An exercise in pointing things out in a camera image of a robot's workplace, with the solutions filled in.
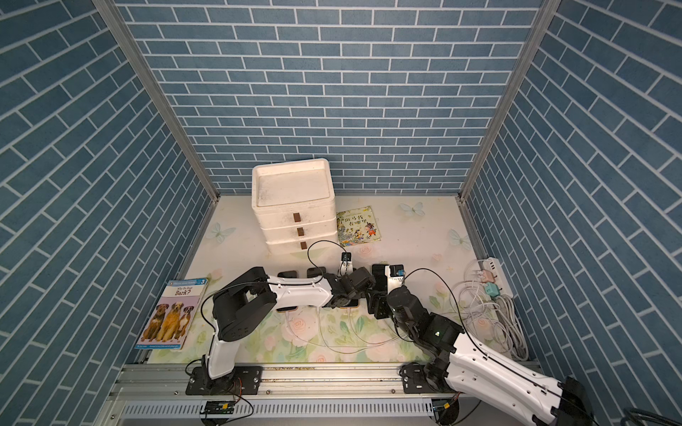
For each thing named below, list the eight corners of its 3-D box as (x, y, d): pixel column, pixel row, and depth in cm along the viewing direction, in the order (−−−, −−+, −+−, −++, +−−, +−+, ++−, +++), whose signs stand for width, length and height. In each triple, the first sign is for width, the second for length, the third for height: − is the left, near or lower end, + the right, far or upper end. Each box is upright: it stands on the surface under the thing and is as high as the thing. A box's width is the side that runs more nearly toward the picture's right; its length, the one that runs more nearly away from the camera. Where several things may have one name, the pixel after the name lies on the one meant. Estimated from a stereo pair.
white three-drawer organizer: (268, 258, 102) (248, 212, 81) (270, 213, 117) (253, 164, 96) (339, 248, 105) (336, 201, 84) (332, 206, 120) (328, 157, 99)
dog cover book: (138, 349, 81) (133, 347, 79) (172, 281, 96) (168, 278, 94) (184, 350, 81) (180, 348, 79) (211, 281, 96) (208, 278, 94)
